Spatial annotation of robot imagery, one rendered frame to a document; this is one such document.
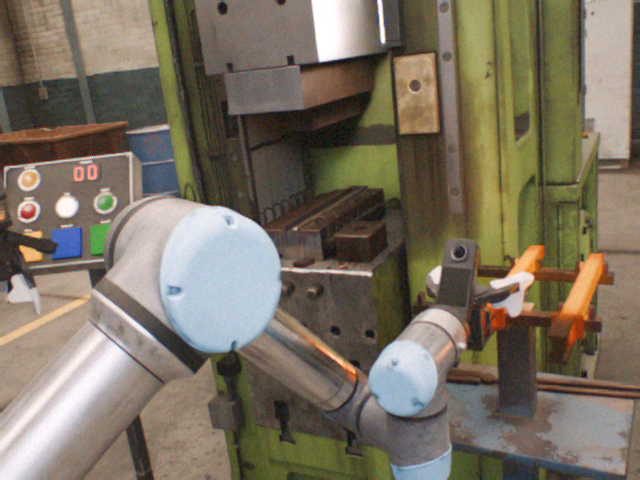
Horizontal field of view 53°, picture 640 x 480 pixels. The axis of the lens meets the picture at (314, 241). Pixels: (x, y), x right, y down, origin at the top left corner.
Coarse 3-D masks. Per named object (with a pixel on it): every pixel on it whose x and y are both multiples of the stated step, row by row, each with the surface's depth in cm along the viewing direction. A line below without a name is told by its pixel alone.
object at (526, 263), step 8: (528, 248) 132; (536, 248) 131; (528, 256) 127; (536, 256) 127; (520, 264) 124; (528, 264) 123; (512, 272) 120; (528, 272) 122; (488, 304) 108; (496, 312) 104; (504, 312) 104; (496, 320) 104; (504, 320) 105; (496, 328) 104
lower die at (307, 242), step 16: (336, 192) 187; (304, 208) 173; (352, 208) 166; (368, 208) 175; (272, 224) 160; (304, 224) 153; (320, 224) 154; (272, 240) 156; (288, 240) 154; (304, 240) 152; (320, 240) 150; (288, 256) 155; (304, 256) 153; (320, 256) 151
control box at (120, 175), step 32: (96, 160) 164; (128, 160) 164; (32, 192) 164; (64, 192) 163; (96, 192) 162; (128, 192) 162; (32, 224) 162; (64, 224) 161; (96, 224) 160; (96, 256) 158
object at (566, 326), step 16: (592, 256) 123; (592, 272) 115; (576, 288) 109; (592, 288) 111; (576, 304) 103; (560, 320) 96; (576, 320) 97; (560, 336) 91; (576, 336) 98; (560, 352) 92
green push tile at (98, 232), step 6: (96, 228) 159; (102, 228) 159; (108, 228) 159; (96, 234) 159; (102, 234) 159; (96, 240) 159; (102, 240) 158; (96, 246) 158; (102, 246) 158; (96, 252) 158; (102, 252) 158
